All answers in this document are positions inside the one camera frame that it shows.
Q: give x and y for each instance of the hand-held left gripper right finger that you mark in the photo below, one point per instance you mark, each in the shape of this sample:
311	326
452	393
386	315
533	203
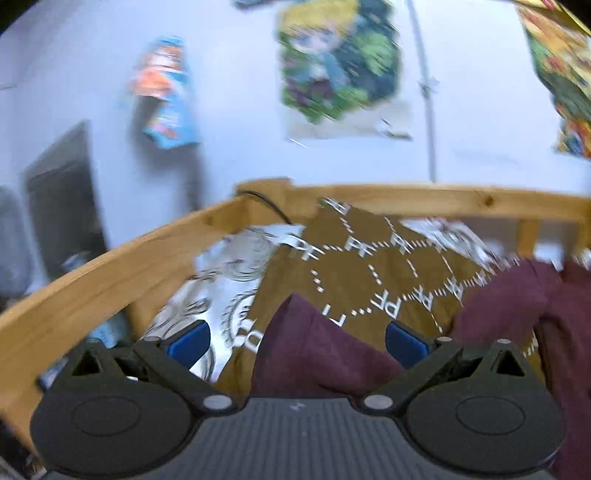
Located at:
405	344

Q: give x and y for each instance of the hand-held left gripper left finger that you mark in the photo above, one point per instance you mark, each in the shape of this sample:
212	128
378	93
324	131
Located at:
191	342

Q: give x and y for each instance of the maroon garment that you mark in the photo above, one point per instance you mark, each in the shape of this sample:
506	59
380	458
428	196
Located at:
318	350

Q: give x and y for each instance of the brown letter-print blanket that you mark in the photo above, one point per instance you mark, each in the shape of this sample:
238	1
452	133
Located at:
369	272

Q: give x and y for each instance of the white printed bed sheet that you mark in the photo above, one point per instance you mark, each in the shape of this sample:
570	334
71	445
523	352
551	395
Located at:
231	272

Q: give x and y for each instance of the grey chair back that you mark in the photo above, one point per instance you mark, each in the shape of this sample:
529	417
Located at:
14	240

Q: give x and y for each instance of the wooden bed frame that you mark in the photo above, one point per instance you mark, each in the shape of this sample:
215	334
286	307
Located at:
92	286

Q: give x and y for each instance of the blue and orange wall poster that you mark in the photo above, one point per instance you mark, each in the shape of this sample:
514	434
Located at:
166	92

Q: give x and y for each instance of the white wall conduit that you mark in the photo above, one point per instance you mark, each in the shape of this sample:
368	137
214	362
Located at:
427	87

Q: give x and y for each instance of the green cartoon wall poster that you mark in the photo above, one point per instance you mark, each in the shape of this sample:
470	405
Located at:
337	64

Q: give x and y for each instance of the yellow and red wall poster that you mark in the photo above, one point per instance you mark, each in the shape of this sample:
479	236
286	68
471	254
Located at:
561	69

